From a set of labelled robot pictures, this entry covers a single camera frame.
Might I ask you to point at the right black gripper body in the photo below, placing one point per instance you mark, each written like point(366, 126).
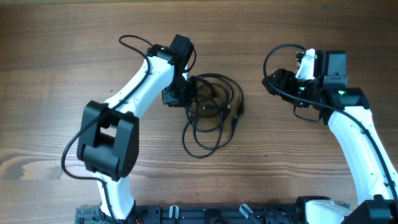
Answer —
point(301, 87)

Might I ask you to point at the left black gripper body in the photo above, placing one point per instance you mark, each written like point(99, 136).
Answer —
point(176, 93)

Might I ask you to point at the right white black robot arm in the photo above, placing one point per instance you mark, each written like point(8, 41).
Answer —
point(321, 81)

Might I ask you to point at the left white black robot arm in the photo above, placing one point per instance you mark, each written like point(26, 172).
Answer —
point(108, 142)

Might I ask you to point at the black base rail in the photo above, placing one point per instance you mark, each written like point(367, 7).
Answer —
point(278, 213)

